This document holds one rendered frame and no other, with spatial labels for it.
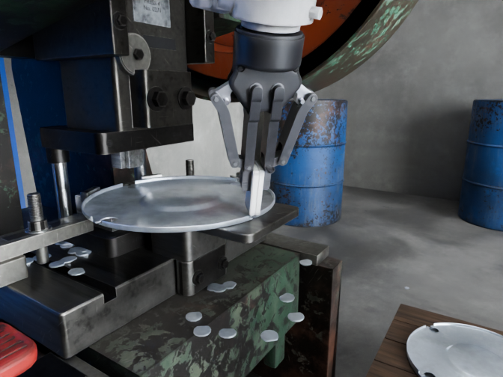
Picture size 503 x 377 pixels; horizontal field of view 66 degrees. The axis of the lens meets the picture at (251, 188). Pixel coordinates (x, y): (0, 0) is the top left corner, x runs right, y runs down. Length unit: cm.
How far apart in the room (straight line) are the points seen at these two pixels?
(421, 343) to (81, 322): 79
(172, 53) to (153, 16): 6
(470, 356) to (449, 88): 293
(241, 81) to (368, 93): 348
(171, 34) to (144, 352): 45
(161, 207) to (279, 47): 28
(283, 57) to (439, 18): 343
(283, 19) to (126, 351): 41
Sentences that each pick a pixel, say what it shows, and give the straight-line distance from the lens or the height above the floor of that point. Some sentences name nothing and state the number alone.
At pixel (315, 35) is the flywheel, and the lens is 84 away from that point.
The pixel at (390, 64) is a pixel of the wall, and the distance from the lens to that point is 385.
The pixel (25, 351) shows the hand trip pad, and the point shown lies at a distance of 35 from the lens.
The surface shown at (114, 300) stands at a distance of 54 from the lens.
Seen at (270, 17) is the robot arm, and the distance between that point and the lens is 40.
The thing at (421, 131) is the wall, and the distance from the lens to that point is 380.
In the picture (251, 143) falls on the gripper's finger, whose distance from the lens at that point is 47.
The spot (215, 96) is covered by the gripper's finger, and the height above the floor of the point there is 94.
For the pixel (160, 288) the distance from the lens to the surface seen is 59.
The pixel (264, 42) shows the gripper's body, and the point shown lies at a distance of 41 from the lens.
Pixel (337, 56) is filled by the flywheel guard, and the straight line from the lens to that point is 78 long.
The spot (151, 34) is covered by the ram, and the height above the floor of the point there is 103.
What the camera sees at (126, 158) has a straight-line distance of 67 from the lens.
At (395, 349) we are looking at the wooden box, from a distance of 105.
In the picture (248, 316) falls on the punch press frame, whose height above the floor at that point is 60.
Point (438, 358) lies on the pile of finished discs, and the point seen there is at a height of 36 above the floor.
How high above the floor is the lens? 95
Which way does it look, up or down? 14 degrees down
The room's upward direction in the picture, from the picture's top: straight up
